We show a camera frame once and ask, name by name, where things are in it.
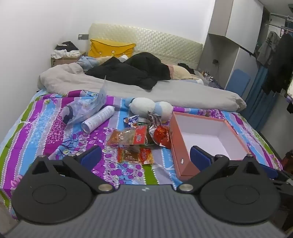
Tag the grey duvet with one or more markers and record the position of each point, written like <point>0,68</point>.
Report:
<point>114,84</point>

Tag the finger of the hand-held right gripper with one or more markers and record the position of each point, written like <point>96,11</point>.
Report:
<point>271,173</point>

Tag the metal clothes rail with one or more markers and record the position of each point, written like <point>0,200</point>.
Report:
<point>281,15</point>

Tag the blue snack packet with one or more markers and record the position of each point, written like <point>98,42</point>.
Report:
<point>131,121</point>

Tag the grey wardrobe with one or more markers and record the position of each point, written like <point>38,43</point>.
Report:
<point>240,18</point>

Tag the black wall socket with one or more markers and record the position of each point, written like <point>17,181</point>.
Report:
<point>215,61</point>

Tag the light blue cloth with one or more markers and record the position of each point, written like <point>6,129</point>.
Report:
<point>88,63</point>

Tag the beige pillow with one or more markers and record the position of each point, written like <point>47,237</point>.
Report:
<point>180,72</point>

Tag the colourful floral bedsheet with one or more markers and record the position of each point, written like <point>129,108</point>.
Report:
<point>45,128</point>

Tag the brown cardboard box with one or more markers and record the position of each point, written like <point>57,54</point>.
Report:
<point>66,61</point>

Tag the row of small bottles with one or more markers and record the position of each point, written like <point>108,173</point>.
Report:
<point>206,73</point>

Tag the green snack packet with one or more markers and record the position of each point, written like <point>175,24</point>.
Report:
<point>142,121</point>

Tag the red foil snack packet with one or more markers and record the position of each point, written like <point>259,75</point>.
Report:
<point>161,136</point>

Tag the pink cardboard box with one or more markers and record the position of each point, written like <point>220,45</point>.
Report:
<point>183,141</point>

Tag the clear plastic bag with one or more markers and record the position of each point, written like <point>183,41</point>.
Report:
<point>80,107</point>

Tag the white spray can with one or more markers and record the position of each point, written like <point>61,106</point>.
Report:
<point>98,117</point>

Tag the yellow pillow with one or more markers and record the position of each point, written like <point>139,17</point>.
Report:
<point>103,49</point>

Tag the grey wall plate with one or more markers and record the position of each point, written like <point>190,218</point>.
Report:
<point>83,36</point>

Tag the grey hanging garment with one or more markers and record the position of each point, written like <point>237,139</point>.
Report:
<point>266,50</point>

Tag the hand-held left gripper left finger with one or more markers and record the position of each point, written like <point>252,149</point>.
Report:
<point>91,156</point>

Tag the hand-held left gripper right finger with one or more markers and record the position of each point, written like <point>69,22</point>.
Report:
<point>199,158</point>

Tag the small black cloth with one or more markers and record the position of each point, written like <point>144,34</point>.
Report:
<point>185,66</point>

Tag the white and blue plush toy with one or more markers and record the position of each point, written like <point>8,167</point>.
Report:
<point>142,106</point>

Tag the dark printed snack packet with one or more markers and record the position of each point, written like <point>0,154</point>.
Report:
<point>154,120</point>

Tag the black hanging coat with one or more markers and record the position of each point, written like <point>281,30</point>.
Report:
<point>279,64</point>

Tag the blue folding board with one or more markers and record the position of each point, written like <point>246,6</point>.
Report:
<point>238,82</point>

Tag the blue curtain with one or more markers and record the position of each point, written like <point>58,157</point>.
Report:
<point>258,98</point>

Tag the black jacket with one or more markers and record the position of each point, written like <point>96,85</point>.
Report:
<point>137,68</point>

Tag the cream quilted headboard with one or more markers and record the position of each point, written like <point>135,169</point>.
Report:
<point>160,43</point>

